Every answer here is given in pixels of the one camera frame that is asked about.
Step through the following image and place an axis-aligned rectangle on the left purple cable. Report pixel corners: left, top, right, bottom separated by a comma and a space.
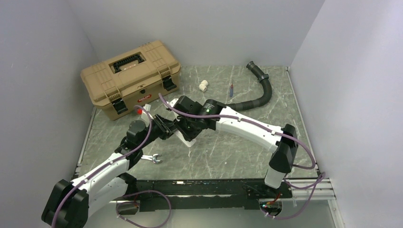
50, 105, 154, 228

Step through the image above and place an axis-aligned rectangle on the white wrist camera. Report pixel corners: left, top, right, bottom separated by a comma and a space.
136, 104, 153, 126
167, 98, 179, 112

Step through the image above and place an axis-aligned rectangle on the white pipe fitting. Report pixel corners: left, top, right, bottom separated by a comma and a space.
199, 80, 208, 92

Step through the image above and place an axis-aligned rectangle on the tan plastic toolbox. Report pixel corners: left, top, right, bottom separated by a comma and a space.
80, 40, 181, 121

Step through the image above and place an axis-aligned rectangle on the silver open-end wrench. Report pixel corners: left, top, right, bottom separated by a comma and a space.
141, 153, 163, 164

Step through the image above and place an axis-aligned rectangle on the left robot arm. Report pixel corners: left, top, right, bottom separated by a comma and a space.
41, 115, 178, 228

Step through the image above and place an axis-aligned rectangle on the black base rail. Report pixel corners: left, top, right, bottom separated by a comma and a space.
117, 178, 293, 212

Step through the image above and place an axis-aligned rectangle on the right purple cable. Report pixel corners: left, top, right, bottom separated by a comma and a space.
158, 93, 326, 220

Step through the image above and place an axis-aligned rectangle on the white remote control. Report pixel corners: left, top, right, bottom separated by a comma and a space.
174, 131, 196, 148

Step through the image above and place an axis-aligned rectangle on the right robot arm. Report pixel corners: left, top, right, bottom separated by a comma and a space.
169, 95, 298, 197

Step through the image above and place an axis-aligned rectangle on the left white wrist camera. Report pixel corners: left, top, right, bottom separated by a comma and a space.
136, 104, 153, 126

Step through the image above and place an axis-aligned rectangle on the black corrugated hose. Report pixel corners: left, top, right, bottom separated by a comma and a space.
226, 61, 273, 111

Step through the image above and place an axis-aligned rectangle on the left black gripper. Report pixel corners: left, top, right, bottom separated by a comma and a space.
138, 114, 178, 149

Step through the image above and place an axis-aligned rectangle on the purple cable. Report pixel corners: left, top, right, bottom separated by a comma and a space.
158, 93, 326, 220
50, 105, 154, 228

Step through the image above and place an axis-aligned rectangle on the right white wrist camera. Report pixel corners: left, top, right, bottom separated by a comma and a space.
167, 98, 179, 112

